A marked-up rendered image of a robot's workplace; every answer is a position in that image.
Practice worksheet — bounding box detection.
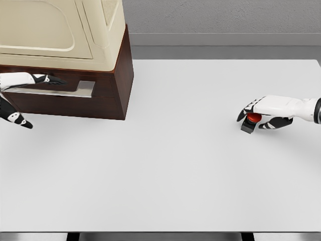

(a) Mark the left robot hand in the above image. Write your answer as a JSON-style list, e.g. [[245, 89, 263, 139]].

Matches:
[[0, 72, 69, 130]]

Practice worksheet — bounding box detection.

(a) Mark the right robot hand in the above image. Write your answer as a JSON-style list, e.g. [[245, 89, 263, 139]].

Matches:
[[236, 95, 302, 131]]

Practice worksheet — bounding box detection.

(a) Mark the beige and brown cabinet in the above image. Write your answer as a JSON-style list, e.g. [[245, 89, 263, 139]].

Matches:
[[0, 0, 135, 122]]

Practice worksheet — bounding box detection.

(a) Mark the red button switch black base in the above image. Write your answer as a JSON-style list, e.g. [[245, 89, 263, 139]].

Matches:
[[240, 112, 263, 135]]

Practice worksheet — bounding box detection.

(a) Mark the brown drawer with silver handle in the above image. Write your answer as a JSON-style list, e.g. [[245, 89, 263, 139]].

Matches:
[[0, 65, 117, 100]]

